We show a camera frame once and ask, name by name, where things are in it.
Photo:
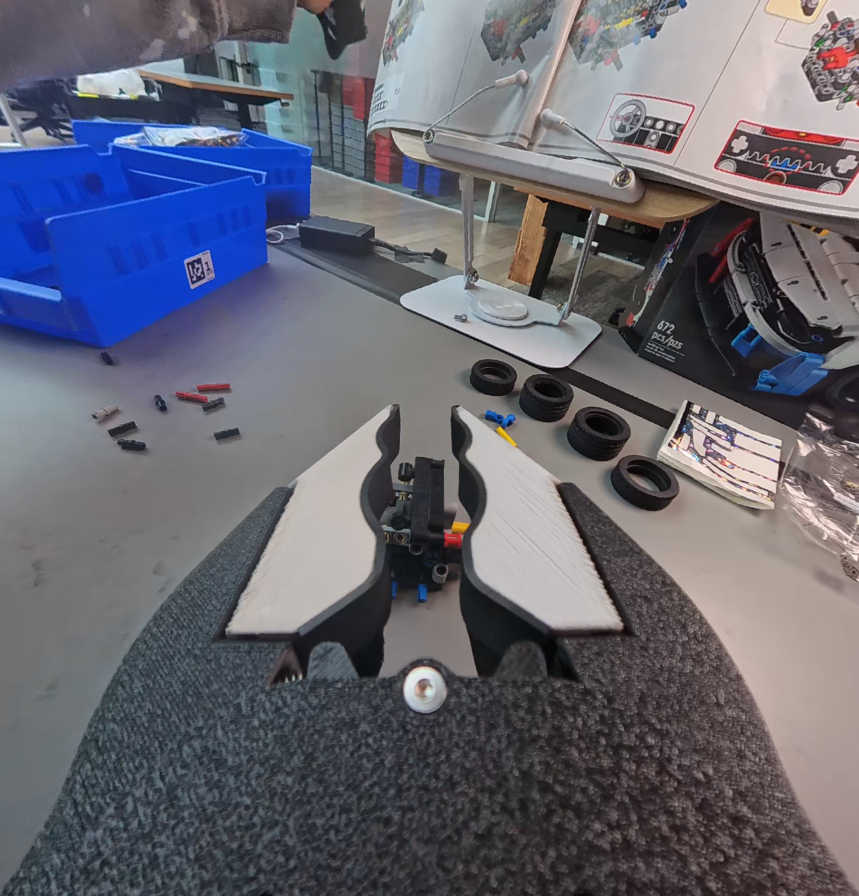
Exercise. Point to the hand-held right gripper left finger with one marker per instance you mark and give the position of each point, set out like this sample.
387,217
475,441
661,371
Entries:
317,553

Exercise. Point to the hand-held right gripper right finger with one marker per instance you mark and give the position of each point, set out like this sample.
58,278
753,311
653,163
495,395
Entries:
534,553

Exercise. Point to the toy brick engine assembly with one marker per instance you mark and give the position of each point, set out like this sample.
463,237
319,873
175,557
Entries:
429,490

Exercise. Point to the group of small toy pins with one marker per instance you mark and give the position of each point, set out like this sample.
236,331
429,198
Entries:
123,428

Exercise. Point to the blue plastic bin with tag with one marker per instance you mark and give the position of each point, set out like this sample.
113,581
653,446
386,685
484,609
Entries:
121,280

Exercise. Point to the grey desk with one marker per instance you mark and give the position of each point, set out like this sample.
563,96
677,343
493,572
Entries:
317,350

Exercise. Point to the rack of small storage drawers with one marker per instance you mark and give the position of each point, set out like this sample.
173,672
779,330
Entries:
345,105

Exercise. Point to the narrow black rubber tire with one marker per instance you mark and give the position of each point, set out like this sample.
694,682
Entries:
622,490
482,381

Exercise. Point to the yellow toy brick axle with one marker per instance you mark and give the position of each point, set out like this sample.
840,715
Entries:
506,435

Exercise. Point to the wide black rubber tire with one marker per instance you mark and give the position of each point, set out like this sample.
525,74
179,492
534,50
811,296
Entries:
531,406
580,441

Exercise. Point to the wooden background table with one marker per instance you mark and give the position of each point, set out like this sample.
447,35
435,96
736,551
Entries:
212,84

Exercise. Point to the blue toy brick connector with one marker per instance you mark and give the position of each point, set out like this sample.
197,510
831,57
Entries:
496,416

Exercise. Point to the bag of toy brick parts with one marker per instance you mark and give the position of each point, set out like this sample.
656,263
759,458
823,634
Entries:
184,135

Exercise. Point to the black power adapter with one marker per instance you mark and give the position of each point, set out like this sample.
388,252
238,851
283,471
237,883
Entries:
335,234

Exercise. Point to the sticker sheet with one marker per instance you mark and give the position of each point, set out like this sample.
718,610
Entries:
723,455

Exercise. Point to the toy car set box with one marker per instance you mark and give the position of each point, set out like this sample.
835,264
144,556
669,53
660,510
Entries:
681,301

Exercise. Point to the clear plastic bag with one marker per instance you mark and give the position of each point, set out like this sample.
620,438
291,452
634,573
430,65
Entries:
835,490

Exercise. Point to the instruction booklet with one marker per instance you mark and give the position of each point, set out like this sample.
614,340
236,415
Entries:
681,70

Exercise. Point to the wooden post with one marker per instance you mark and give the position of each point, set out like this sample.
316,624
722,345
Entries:
531,245

